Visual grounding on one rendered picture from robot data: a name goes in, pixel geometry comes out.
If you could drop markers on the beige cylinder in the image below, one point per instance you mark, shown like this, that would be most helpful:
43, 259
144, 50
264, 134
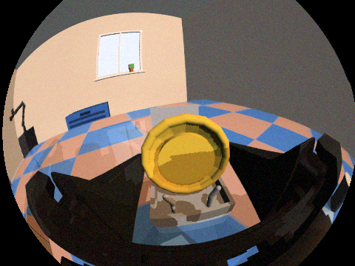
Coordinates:
340, 194

